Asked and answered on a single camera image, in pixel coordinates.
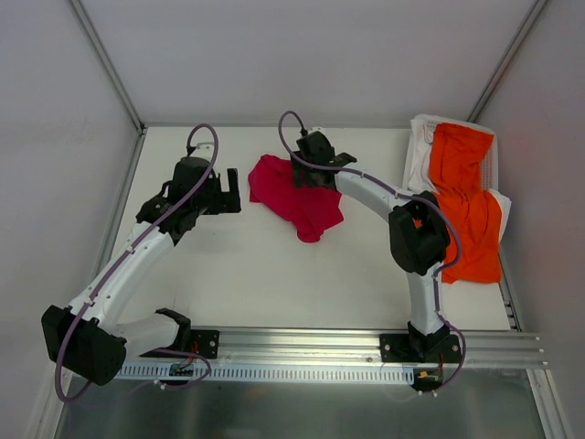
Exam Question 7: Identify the magenta t shirt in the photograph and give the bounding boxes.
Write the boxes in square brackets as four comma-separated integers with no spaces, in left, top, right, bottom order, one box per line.
[248,155,344,243]

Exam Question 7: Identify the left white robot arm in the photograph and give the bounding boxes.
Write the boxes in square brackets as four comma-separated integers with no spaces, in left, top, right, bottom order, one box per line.
[41,156,241,386]

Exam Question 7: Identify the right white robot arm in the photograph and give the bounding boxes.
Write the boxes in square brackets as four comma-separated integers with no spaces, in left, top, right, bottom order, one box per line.
[291,128,451,362]

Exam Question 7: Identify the white t shirt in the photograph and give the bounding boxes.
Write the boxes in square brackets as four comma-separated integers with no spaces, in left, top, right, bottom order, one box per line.
[402,114,512,241]

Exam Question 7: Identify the orange t shirt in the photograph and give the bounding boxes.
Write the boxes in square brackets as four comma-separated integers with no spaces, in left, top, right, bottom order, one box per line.
[410,122,504,285]

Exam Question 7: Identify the white laundry basket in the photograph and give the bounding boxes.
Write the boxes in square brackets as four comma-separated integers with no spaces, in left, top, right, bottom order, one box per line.
[402,114,498,197]

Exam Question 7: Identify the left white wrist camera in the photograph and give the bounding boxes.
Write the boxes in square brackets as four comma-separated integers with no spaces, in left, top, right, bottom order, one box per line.
[195,142,214,154]

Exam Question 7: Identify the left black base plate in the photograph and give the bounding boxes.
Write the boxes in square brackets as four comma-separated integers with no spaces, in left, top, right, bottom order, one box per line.
[141,328,220,359]

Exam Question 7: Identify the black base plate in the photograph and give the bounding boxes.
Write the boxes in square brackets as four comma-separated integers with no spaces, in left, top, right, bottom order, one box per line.
[379,333,463,364]
[141,328,220,359]

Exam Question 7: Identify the aluminium mounting rail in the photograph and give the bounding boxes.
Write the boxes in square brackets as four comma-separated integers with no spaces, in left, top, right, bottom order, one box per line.
[210,327,549,369]

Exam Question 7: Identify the left aluminium frame post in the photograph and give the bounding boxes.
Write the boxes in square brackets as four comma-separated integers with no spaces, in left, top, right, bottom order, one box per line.
[65,0,145,134]

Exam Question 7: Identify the aluminium frame post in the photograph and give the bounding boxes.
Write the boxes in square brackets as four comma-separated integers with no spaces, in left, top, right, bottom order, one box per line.
[65,0,145,134]
[466,0,550,123]

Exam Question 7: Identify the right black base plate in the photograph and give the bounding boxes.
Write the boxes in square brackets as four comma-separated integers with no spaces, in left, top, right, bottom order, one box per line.
[379,333,463,364]

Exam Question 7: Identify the white slotted cable duct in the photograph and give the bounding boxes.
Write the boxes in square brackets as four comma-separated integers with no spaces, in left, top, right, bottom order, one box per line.
[115,360,415,385]

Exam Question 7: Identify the right aluminium frame post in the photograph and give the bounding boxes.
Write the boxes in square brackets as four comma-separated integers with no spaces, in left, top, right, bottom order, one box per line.
[466,0,550,123]

